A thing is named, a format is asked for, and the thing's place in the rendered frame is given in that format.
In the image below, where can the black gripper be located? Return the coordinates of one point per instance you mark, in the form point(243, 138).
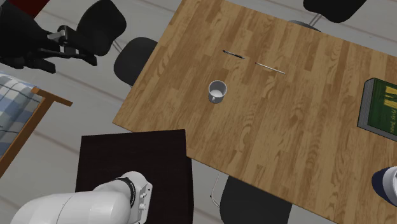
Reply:
point(18, 34)

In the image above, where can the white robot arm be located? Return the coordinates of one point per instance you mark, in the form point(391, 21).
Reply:
point(83, 206)

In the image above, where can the black chair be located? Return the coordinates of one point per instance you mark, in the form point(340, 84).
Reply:
point(100, 24)
point(251, 204)
point(335, 7)

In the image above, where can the wooden bed with plaid cover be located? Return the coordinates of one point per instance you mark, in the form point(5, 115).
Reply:
point(15, 105)

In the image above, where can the dark robot stand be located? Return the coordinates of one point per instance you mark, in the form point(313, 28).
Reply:
point(130, 152)

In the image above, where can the white mug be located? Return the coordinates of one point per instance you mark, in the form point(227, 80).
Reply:
point(217, 90)

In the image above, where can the black pen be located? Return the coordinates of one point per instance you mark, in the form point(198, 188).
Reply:
point(234, 55)

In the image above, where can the silver pen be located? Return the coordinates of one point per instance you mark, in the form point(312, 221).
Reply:
point(270, 68)

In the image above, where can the wooden table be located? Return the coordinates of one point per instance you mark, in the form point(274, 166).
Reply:
point(279, 124)

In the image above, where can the green book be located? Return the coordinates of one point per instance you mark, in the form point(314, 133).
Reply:
point(383, 108)

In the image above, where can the dark blue and white cup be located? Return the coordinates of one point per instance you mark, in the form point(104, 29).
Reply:
point(387, 184)

